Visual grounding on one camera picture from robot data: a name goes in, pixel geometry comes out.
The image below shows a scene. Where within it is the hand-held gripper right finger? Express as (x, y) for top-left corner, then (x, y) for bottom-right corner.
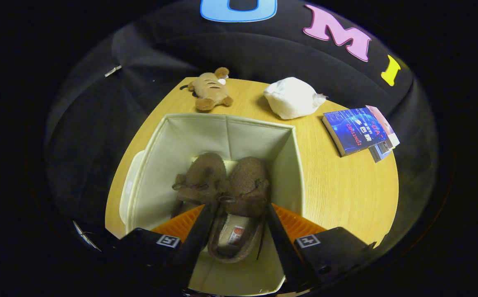
(266, 202), (376, 294)

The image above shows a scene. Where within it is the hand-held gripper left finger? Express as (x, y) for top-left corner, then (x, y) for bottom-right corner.
(113, 201), (219, 295)

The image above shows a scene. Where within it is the brown fuzzy shoe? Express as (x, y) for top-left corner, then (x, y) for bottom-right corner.
(171, 152), (228, 219)
(207, 156), (271, 264)

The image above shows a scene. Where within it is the cream fabric storage box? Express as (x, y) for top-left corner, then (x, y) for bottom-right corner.
(119, 113), (306, 297)

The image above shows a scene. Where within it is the dark blue book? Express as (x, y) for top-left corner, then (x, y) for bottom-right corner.
(322, 108), (389, 158)

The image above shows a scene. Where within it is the light blue book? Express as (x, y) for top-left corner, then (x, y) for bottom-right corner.
(369, 140), (394, 163)

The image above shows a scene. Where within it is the white plush toy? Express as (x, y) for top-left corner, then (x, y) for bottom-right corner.
(263, 77), (327, 120)

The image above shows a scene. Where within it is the brown striped plush toy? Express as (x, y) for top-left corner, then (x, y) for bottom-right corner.
(180, 67), (234, 112)

